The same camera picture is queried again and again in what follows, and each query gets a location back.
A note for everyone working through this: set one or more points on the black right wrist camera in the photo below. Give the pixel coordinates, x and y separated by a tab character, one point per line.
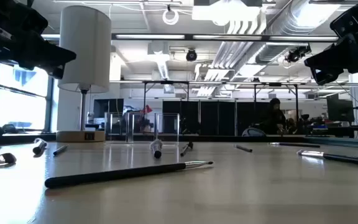
346	21

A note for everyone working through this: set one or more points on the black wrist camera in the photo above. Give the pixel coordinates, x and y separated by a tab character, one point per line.
20	17
346	21

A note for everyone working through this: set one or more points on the white shade table lamp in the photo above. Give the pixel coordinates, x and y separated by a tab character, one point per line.
84	46

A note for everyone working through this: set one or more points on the person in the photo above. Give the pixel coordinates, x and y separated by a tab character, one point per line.
273	118

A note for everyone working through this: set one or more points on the grey makeup pencil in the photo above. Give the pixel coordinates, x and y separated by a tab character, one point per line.
243	148

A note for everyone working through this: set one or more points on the short dark makeup pencil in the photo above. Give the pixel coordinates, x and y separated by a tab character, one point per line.
60	150

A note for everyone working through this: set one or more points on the dark office desk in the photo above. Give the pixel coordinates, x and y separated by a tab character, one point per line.
346	129

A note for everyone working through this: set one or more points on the silver ventilation duct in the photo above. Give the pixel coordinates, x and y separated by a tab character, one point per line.
278	28

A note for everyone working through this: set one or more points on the blue-grey edge rail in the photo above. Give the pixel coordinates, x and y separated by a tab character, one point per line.
346	142

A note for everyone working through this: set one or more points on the dark screen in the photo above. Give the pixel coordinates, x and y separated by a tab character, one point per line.
107	107

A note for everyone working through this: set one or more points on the black ceiling dome camera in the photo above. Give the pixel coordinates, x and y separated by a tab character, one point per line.
191	56

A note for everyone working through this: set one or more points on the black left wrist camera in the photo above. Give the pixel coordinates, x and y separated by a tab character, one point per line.
20	17

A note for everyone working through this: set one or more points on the black overhead light bar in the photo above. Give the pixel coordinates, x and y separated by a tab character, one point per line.
188	37

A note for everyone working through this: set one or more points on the black aluminium table frame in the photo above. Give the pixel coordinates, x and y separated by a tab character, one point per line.
228	138

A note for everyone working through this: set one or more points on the white rounded device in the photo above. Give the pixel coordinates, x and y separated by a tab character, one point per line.
253	132

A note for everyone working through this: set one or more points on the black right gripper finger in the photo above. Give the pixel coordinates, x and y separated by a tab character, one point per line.
323	76
334	57

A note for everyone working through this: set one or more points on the red object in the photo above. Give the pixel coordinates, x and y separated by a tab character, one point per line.
148	109

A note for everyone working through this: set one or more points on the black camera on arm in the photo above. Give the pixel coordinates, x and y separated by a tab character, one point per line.
297	53

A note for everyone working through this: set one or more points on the black computer monitor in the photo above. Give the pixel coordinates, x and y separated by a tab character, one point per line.
340	110

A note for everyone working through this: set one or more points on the fluffy black-head brush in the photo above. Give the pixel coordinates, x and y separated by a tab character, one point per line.
156	147

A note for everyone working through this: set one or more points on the black partition panel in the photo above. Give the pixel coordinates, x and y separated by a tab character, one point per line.
216	118

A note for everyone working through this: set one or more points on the clear acrylic brush organizer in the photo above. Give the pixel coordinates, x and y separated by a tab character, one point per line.
141	137

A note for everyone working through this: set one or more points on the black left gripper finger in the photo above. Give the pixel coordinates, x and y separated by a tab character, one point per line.
56	72
45	56

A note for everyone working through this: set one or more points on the black metal gantry frame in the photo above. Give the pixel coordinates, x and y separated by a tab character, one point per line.
166	82

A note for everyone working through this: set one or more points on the stubby black powder brush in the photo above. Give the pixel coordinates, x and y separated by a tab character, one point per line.
39	147

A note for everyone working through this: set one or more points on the small dark-tipped brush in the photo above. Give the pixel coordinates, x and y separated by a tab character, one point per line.
186	150

